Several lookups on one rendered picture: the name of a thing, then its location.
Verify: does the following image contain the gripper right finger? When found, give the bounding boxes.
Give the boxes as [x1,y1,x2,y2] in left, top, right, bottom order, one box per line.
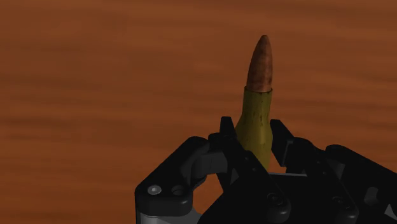
[268,118,397,224]

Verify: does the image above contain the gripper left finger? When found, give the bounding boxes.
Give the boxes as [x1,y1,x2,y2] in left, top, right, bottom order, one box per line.
[134,116,292,224]

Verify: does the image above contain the olive bottle with brown tip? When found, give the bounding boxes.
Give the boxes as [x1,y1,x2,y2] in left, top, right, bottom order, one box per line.
[234,34,274,172]

